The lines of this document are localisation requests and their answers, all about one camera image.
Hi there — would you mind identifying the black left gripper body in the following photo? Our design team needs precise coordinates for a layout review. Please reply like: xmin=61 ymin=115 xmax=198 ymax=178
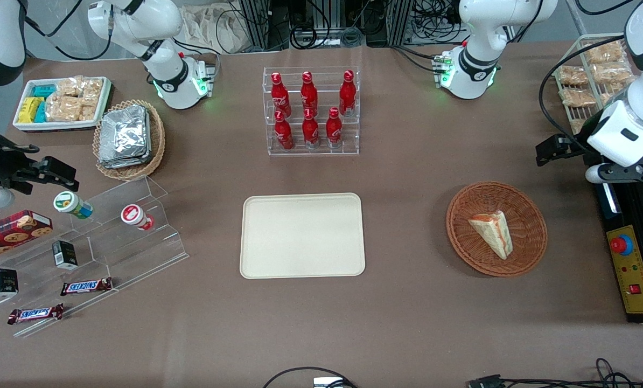
xmin=550 ymin=134 xmax=590 ymax=162

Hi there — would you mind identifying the triangular sandwich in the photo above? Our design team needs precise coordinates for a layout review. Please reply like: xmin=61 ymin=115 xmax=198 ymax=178
xmin=467 ymin=211 xmax=514 ymax=260

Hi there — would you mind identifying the white rectangular snack tray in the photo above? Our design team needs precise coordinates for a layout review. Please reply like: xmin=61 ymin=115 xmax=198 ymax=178
xmin=12 ymin=77 xmax=113 ymax=133

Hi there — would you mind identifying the light tan wicker basket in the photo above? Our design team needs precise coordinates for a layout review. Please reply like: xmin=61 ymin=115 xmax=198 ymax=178
xmin=92 ymin=99 xmax=166 ymax=181

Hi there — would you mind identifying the brown round wicker basket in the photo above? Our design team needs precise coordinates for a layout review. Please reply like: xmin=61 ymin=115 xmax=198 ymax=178
xmin=445 ymin=181 xmax=548 ymax=278

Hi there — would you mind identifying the beige rectangular tray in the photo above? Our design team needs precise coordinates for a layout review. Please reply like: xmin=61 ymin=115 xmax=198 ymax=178
xmin=239 ymin=192 xmax=366 ymax=280

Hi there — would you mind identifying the green capped drink bottle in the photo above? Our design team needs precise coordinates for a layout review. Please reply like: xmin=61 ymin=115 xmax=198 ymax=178
xmin=53 ymin=191 xmax=94 ymax=219

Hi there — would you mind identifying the yellow snack pack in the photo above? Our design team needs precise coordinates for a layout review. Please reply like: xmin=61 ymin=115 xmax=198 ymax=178
xmin=18 ymin=97 xmax=45 ymax=123

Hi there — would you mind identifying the red cookie box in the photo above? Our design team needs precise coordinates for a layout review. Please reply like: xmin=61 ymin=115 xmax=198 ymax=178
xmin=0 ymin=210 xmax=53 ymax=264

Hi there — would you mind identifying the small black box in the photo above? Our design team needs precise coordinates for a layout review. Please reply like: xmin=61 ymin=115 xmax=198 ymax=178
xmin=51 ymin=240 xmax=79 ymax=270

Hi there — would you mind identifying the silver foil pack stack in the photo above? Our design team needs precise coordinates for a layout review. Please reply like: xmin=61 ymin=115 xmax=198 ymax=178
xmin=98 ymin=105 xmax=152 ymax=169

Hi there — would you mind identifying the red capped drink bottle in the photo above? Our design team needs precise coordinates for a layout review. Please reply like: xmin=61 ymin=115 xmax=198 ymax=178
xmin=120 ymin=204 xmax=155 ymax=231

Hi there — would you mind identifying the snickers chocolate bar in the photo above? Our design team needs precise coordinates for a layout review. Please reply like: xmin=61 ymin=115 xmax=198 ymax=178
xmin=60 ymin=277 xmax=113 ymax=296
xmin=8 ymin=303 xmax=65 ymax=325

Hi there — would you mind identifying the clear acrylic stepped display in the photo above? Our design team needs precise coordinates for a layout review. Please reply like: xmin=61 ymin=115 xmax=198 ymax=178
xmin=0 ymin=175 xmax=189 ymax=339

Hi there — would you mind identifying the black and white box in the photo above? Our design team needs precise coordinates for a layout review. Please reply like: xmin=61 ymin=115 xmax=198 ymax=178
xmin=0 ymin=268 xmax=19 ymax=299

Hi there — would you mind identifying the black and yellow control box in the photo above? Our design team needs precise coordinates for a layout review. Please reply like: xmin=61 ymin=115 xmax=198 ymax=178
xmin=591 ymin=156 xmax=643 ymax=324

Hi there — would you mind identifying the red cola bottle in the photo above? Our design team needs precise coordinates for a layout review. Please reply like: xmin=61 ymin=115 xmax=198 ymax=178
xmin=339 ymin=70 xmax=357 ymax=117
xmin=300 ymin=71 xmax=319 ymax=115
xmin=326 ymin=107 xmax=343 ymax=149
xmin=274 ymin=110 xmax=295 ymax=150
xmin=302 ymin=108 xmax=320 ymax=149
xmin=270 ymin=72 xmax=291 ymax=116

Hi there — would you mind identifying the white cloth bag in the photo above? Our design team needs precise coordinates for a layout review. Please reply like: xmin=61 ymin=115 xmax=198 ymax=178
xmin=180 ymin=3 xmax=253 ymax=54

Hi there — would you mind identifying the clear acrylic bottle rack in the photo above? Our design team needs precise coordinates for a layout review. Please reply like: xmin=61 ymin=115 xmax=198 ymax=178
xmin=262 ymin=66 xmax=361 ymax=157

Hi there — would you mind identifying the white wire rack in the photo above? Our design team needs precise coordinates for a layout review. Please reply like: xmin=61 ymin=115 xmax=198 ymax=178
xmin=554 ymin=33 xmax=640 ymax=135

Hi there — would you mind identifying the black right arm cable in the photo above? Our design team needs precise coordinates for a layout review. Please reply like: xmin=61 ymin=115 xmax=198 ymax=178
xmin=24 ymin=0 xmax=112 ymax=61

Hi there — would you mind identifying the black connector with cables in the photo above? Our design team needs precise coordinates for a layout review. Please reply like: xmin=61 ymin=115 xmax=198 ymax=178
xmin=467 ymin=358 xmax=643 ymax=388

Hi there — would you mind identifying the black looped cable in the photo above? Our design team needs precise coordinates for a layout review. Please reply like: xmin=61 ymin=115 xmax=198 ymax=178
xmin=262 ymin=366 xmax=357 ymax=388

